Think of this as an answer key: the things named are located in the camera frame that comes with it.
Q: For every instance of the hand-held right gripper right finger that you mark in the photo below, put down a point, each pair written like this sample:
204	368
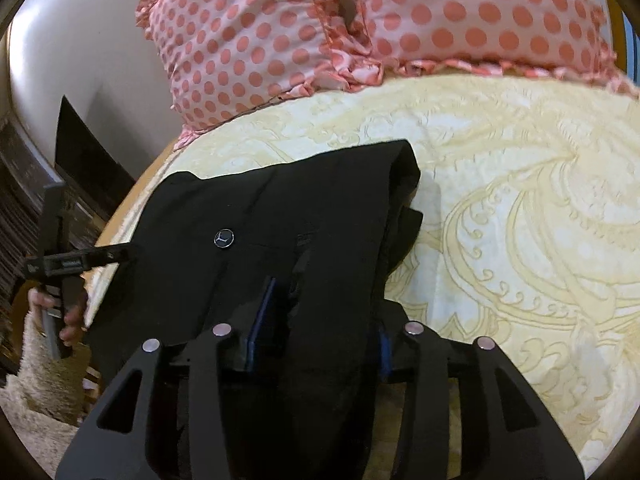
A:
425	360

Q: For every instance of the black pants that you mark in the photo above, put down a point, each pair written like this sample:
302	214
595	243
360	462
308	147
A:
300	220

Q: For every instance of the person's left forearm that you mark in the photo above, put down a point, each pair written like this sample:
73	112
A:
45	390

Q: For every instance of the person's left hand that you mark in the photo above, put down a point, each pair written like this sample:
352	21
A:
75	317

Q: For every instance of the pink polka dot pillow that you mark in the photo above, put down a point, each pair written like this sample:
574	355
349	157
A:
240	45
475	15

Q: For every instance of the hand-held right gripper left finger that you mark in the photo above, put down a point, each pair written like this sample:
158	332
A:
262	325

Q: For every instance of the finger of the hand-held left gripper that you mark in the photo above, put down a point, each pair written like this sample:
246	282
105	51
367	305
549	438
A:
117	254

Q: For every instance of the yellow patterned blanket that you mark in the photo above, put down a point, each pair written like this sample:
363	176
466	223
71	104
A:
525	210

